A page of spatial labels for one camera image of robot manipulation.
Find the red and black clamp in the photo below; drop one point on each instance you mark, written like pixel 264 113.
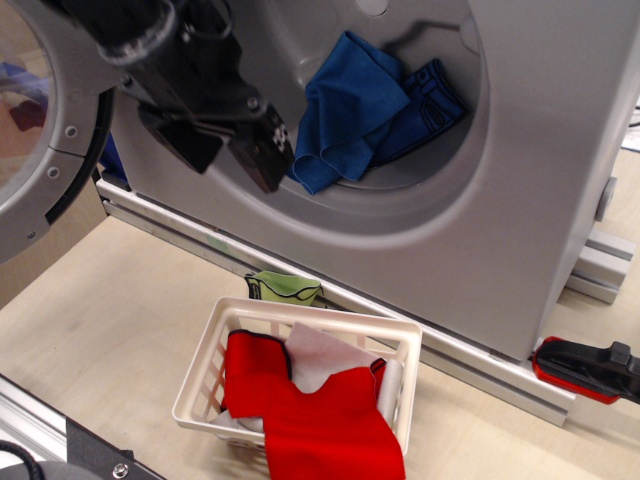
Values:
pixel 605 375

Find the long aluminium base rail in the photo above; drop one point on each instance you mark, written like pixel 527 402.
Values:
pixel 511 381

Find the red cloth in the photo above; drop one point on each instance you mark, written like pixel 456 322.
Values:
pixel 379 458

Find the blue object behind door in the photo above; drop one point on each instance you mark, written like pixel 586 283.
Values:
pixel 32 109

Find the white cloth in basket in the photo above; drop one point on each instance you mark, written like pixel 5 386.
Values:
pixel 309 385

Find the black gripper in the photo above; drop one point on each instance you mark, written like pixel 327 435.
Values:
pixel 184 66

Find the aluminium rail bottom left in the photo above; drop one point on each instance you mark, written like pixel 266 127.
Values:
pixel 32 424

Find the black bracket with screw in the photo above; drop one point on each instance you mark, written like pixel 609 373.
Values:
pixel 90 451

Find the aluminium extrusion block right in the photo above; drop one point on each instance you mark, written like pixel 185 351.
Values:
pixel 602 266

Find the grey washing machine door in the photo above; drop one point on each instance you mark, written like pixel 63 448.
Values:
pixel 44 169

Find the plain blue cloth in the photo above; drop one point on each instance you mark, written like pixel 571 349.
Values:
pixel 351 103

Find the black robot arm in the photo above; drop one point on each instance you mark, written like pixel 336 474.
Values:
pixel 96 18

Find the white plastic laundry basket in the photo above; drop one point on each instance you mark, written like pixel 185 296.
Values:
pixel 201 395

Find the grey toy washing machine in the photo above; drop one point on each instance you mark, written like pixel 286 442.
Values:
pixel 475 232

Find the blue jeans-print cloth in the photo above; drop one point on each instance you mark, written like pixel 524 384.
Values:
pixel 433 109

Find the green cloth with black outline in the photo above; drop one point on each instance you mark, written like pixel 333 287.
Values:
pixel 282 288

